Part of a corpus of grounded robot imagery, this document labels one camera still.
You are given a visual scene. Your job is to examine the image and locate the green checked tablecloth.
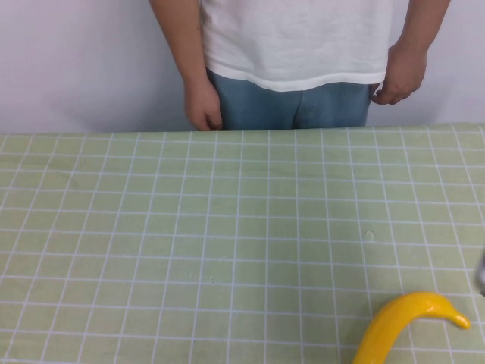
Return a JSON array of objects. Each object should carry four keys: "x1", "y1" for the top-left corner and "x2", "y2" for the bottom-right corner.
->
[{"x1": 0, "y1": 121, "x2": 485, "y2": 364}]

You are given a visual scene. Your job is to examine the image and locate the person's left forearm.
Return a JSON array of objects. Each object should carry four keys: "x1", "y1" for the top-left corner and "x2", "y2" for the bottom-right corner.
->
[{"x1": 388, "y1": 0, "x2": 446, "y2": 52}]

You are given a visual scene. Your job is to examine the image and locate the blue jeans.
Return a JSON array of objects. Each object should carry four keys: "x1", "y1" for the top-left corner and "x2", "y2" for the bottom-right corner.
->
[{"x1": 206, "y1": 67, "x2": 373, "y2": 131}]

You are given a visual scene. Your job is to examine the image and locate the person's right hand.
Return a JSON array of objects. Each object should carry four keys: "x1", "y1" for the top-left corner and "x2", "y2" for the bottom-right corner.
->
[{"x1": 184, "y1": 77, "x2": 224, "y2": 133}]

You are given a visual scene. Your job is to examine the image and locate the white t-shirt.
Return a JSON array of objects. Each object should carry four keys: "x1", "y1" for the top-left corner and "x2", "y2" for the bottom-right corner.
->
[{"x1": 198, "y1": 0, "x2": 393, "y2": 93}]

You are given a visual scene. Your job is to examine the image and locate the person's left hand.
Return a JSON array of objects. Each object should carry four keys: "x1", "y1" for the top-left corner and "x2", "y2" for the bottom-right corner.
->
[{"x1": 371, "y1": 40, "x2": 429, "y2": 107}]

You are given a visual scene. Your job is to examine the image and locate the person's right forearm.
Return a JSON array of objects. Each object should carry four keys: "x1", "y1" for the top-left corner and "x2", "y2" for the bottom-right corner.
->
[{"x1": 148, "y1": 0, "x2": 209, "y2": 86}]

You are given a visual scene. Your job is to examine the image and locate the yellow plastic banana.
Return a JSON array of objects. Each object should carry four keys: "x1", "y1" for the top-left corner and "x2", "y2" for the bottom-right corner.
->
[{"x1": 352, "y1": 290, "x2": 472, "y2": 364}]

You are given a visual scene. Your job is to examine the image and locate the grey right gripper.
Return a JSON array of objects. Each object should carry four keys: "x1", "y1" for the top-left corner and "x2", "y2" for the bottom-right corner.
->
[{"x1": 474, "y1": 248, "x2": 485, "y2": 298}]

